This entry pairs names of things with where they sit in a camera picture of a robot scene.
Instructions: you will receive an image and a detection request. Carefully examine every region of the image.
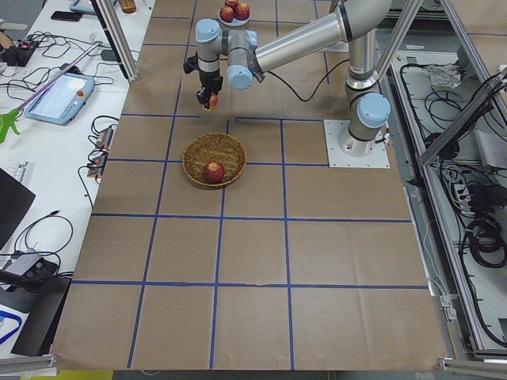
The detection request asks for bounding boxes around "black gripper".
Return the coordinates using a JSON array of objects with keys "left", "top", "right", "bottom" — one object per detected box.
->
[{"left": 196, "top": 70, "right": 223, "bottom": 109}]

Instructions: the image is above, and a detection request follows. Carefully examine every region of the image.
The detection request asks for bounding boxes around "red yellow apple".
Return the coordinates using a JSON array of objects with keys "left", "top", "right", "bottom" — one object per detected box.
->
[{"left": 201, "top": 93, "right": 218, "bottom": 112}]

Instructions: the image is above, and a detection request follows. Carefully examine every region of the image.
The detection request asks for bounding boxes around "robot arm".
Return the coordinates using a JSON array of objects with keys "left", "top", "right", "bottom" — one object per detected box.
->
[{"left": 183, "top": 0, "right": 391, "bottom": 157}]

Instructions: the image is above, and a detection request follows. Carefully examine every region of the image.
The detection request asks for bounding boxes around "woven wicker basket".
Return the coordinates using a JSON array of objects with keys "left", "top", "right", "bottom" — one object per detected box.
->
[{"left": 182, "top": 132, "right": 246, "bottom": 189}]

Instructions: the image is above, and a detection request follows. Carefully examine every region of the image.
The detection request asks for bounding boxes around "white round plate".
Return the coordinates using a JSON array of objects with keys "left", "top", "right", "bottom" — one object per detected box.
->
[{"left": 218, "top": 9, "right": 250, "bottom": 27}]

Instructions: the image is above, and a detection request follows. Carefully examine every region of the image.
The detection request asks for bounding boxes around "dark red apple in basket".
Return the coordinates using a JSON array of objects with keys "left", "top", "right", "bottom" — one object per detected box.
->
[{"left": 204, "top": 161, "right": 225, "bottom": 184}]

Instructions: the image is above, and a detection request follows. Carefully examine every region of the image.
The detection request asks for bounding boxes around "red apple plate left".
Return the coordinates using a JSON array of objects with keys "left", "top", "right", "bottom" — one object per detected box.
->
[{"left": 219, "top": 6, "right": 234, "bottom": 23}]

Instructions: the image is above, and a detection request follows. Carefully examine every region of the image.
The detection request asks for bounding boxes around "red apple plate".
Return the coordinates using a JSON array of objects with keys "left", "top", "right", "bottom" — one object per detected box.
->
[
  {"left": 224, "top": 0, "right": 238, "bottom": 10},
  {"left": 235, "top": 2, "right": 250, "bottom": 21},
  {"left": 219, "top": 6, "right": 234, "bottom": 23}
]

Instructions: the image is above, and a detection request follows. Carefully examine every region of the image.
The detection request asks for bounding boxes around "red apple plate front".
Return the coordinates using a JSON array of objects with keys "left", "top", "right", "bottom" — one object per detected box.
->
[{"left": 235, "top": 2, "right": 250, "bottom": 21}]

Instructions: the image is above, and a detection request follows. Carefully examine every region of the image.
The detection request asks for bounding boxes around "red apple plate back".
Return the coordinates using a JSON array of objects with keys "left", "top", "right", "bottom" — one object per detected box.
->
[{"left": 224, "top": 0, "right": 238, "bottom": 10}]

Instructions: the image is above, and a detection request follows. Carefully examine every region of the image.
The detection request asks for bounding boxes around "orange usb hub upper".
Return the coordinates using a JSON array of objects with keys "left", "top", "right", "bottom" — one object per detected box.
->
[{"left": 95, "top": 127, "right": 114, "bottom": 150}]

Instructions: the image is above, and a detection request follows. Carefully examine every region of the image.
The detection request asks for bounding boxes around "orange usb hub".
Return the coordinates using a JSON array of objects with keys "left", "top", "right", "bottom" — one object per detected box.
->
[
  {"left": 95, "top": 127, "right": 114, "bottom": 150},
  {"left": 87, "top": 154, "right": 107, "bottom": 180}
]

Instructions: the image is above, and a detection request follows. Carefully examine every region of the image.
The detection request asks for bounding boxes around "orange usb hub lower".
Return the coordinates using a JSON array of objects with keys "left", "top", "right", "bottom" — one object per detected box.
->
[{"left": 87, "top": 154, "right": 107, "bottom": 180}]

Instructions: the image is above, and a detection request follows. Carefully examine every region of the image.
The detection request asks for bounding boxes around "teach pendant tablet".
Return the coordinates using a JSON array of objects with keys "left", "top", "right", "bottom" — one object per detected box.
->
[{"left": 25, "top": 73, "right": 95, "bottom": 125}]

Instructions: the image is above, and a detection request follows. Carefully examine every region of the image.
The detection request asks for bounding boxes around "black smartphone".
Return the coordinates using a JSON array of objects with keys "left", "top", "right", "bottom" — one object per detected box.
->
[{"left": 51, "top": 11, "right": 82, "bottom": 22}]

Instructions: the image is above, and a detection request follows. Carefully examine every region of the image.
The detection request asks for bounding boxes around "green reacher grabber tool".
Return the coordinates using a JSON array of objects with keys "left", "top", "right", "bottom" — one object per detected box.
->
[{"left": 0, "top": 40, "right": 101, "bottom": 145}]

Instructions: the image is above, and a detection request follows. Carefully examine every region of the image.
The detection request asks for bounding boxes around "black laptop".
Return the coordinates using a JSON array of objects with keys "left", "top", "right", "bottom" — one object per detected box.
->
[{"left": 0, "top": 169, "right": 36, "bottom": 248}]

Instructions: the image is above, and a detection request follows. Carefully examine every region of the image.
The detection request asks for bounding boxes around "grey docking hub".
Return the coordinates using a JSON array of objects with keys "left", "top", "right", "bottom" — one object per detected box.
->
[{"left": 2, "top": 254, "right": 58, "bottom": 278}]

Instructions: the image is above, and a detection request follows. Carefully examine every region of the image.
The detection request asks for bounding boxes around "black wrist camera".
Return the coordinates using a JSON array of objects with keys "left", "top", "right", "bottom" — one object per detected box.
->
[{"left": 183, "top": 53, "right": 199, "bottom": 74}]

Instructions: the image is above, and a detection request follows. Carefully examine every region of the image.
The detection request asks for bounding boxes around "aluminium frame post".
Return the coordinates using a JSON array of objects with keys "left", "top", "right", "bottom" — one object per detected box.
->
[{"left": 91, "top": 0, "right": 139, "bottom": 82}]

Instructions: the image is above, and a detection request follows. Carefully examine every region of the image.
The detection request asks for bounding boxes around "black braided left cable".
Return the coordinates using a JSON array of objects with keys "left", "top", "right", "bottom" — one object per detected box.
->
[{"left": 261, "top": 55, "right": 352, "bottom": 102}]

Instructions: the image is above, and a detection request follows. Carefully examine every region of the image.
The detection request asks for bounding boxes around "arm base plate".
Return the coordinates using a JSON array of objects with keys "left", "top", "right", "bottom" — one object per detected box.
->
[{"left": 323, "top": 120, "right": 390, "bottom": 169}]

